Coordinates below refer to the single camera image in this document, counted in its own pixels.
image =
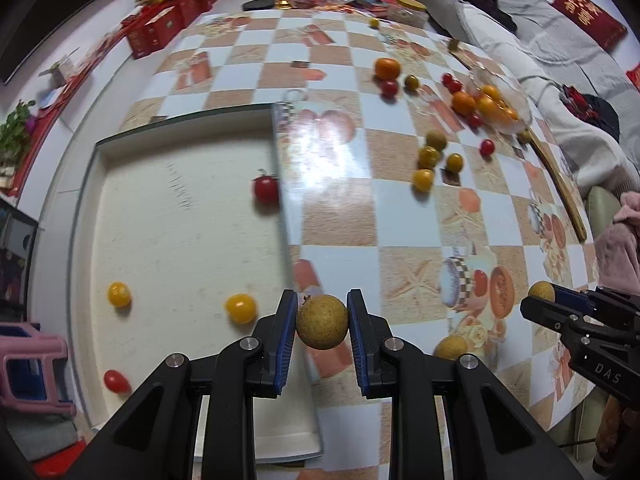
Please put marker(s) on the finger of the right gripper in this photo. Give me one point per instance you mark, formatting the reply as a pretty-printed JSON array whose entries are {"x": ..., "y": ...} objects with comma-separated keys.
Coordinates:
[
  {"x": 598, "y": 303},
  {"x": 564, "y": 314}
]

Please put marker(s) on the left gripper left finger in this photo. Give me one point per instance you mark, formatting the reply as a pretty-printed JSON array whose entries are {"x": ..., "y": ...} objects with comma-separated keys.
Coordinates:
[{"x": 275, "y": 334}]

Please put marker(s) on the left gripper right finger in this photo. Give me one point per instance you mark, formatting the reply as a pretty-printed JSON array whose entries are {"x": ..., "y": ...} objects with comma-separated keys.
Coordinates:
[{"x": 367, "y": 333}]

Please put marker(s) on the red cherry tomato with stem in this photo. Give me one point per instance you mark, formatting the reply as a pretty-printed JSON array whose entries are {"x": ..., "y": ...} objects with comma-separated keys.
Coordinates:
[{"x": 266, "y": 188}]

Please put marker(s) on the red tomato tray corner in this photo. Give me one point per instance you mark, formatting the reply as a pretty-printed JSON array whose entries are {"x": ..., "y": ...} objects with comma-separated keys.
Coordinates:
[{"x": 116, "y": 382}]

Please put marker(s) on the brown longan table edge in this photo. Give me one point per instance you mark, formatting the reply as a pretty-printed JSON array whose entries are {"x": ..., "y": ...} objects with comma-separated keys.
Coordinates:
[{"x": 451, "y": 347}]

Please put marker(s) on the white tray box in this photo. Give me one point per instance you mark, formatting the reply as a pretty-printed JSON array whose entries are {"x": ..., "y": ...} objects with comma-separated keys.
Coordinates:
[{"x": 168, "y": 209}]

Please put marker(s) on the wooden spatula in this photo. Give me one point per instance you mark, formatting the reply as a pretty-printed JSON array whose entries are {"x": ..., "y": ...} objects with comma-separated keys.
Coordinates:
[{"x": 543, "y": 154}]

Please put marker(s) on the grey sofa with blanket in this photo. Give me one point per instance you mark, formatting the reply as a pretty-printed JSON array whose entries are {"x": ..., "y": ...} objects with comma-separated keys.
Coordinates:
[{"x": 546, "y": 52}]

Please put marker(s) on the orange in bowl right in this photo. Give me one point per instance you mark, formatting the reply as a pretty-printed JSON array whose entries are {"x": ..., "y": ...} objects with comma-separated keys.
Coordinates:
[{"x": 511, "y": 113}]

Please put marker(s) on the orange in bowl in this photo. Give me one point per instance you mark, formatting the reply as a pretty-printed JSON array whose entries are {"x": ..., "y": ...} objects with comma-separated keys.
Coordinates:
[
  {"x": 511, "y": 113},
  {"x": 488, "y": 108},
  {"x": 492, "y": 92}
]

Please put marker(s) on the glass fruit bowl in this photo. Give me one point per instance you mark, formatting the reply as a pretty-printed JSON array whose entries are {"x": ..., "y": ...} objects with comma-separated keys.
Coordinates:
[{"x": 512, "y": 96}]

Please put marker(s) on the brown longan on table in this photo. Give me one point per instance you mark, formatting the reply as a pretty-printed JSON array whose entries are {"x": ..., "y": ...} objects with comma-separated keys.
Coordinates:
[{"x": 436, "y": 139}]

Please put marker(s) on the orange in bowl left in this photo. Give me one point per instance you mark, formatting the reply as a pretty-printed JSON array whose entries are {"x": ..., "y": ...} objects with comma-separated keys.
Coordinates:
[{"x": 488, "y": 108}]

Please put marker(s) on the orange mandarin by bowl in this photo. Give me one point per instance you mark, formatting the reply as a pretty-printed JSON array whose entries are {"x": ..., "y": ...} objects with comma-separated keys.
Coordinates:
[{"x": 463, "y": 104}]

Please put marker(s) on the orange in bowl top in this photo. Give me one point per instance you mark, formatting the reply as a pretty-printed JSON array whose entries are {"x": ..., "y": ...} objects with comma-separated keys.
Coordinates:
[{"x": 492, "y": 92}]

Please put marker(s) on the red tomato behind bowl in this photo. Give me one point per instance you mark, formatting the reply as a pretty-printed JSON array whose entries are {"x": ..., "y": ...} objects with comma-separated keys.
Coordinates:
[{"x": 453, "y": 85}]

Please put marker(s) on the pink plastic stool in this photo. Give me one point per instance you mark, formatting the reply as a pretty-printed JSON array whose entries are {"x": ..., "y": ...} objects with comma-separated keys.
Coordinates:
[{"x": 28, "y": 380}]

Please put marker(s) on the olive yellow cherry tomato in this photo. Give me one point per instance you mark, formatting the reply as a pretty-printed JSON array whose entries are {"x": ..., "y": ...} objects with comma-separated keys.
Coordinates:
[{"x": 412, "y": 83}]

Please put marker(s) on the red embroidered cushion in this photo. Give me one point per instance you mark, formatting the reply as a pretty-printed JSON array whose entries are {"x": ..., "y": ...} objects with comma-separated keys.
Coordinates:
[{"x": 605, "y": 30}]

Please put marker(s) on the orange mandarin far left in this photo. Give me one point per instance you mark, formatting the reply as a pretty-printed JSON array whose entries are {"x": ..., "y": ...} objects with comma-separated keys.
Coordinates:
[{"x": 386, "y": 69}]

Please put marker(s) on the red gift boxes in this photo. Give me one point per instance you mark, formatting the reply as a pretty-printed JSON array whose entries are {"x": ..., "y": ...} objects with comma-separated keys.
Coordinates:
[{"x": 159, "y": 21}]

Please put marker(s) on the green potted plant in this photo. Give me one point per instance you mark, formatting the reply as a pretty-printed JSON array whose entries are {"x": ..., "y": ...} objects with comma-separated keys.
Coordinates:
[{"x": 15, "y": 136}]

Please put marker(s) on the yellow lid jar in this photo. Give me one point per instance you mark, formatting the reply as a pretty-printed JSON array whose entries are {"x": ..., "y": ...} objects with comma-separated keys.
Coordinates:
[{"x": 408, "y": 12}]

